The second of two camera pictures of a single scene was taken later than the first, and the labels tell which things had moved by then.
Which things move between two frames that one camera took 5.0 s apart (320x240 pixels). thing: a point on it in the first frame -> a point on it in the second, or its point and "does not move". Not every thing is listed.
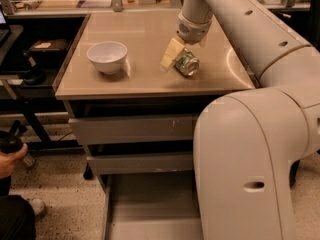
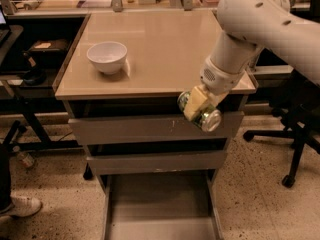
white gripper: (194, 31) -> (220, 79)
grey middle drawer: (141, 162) does not move
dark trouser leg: (17, 215) -> (5, 177)
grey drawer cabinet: (138, 126) does not move
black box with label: (49, 46) does not move
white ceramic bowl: (108, 56) does not move
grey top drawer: (133, 129) does not move
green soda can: (187, 63) -> (207, 117)
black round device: (34, 75) does not move
